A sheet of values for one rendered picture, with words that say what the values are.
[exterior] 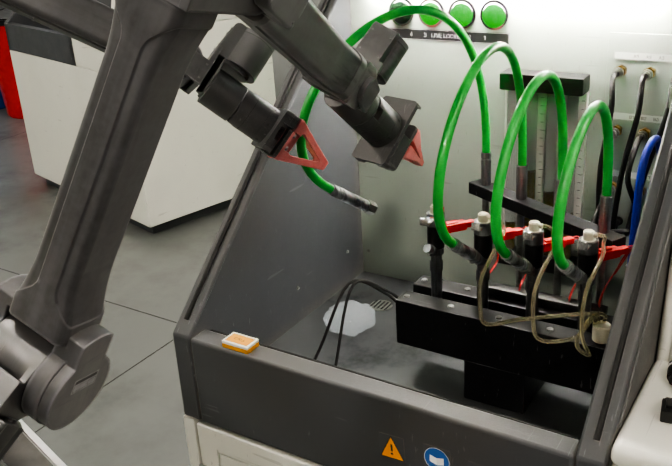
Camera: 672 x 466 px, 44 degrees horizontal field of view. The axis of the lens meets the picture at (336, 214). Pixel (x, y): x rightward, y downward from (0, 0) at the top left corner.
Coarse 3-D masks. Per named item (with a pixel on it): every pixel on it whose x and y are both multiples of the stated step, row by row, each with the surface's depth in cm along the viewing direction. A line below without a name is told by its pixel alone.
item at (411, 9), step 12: (396, 12) 125; (408, 12) 126; (420, 12) 128; (432, 12) 129; (444, 12) 131; (456, 24) 132; (360, 36) 122; (468, 36) 135; (468, 48) 136; (480, 72) 138; (480, 84) 139; (312, 96) 120; (480, 96) 141; (480, 108) 142; (300, 144) 121; (300, 156) 122; (312, 168) 124; (312, 180) 125; (324, 180) 126
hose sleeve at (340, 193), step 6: (336, 186) 127; (336, 192) 127; (342, 192) 128; (348, 192) 129; (342, 198) 129; (348, 198) 129; (354, 198) 130; (360, 198) 131; (354, 204) 130; (360, 204) 131; (366, 204) 132
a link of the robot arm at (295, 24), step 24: (264, 0) 65; (288, 0) 67; (264, 24) 72; (288, 24) 70; (312, 24) 82; (288, 48) 81; (312, 48) 85; (336, 48) 90; (312, 72) 90; (336, 72) 94; (360, 72) 99; (336, 96) 100
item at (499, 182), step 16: (544, 80) 115; (528, 96) 111; (560, 96) 123; (560, 112) 125; (512, 128) 109; (560, 128) 127; (512, 144) 108; (560, 144) 128; (560, 160) 129; (496, 176) 108; (560, 176) 130; (496, 192) 108; (496, 208) 108; (496, 224) 109; (496, 240) 110; (512, 256) 114
